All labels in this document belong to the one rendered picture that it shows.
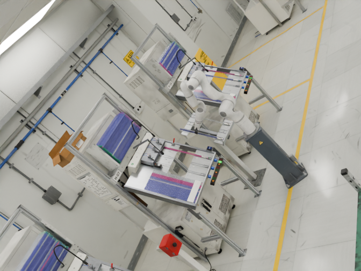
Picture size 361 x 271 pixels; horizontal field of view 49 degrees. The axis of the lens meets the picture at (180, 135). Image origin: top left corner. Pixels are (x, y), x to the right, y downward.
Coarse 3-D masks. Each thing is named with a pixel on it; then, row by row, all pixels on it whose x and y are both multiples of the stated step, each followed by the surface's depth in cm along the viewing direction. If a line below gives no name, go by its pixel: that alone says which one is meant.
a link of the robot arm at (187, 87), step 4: (184, 80) 373; (192, 80) 360; (196, 80) 361; (180, 84) 377; (184, 84) 371; (188, 84) 360; (192, 84) 358; (196, 84) 360; (180, 88) 379; (184, 88) 375; (188, 88) 364; (192, 88) 360; (184, 92) 379; (188, 92) 379; (192, 92) 382; (188, 96) 382
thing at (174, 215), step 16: (208, 192) 427; (224, 192) 443; (160, 208) 439; (176, 208) 411; (208, 208) 418; (224, 208) 435; (176, 224) 396; (192, 224) 396; (224, 224) 425; (160, 240) 430; (192, 240) 407; (176, 256) 443; (192, 256) 430
